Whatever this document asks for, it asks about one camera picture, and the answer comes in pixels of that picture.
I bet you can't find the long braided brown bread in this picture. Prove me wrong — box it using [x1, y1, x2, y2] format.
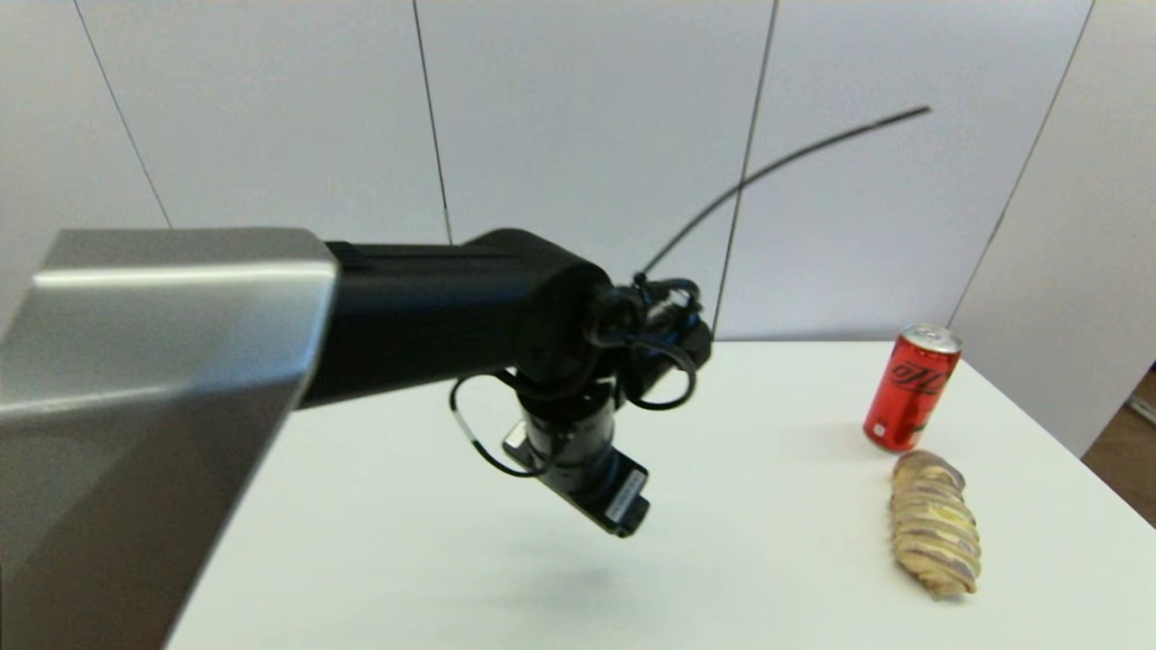
[890, 450, 982, 600]

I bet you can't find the red cola can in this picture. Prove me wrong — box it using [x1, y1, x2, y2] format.
[862, 323, 964, 454]

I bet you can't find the black looping arm cable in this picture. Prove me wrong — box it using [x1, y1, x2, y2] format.
[449, 278, 704, 478]

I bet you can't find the thin black cable tie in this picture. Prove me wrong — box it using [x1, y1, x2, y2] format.
[634, 106, 933, 283]

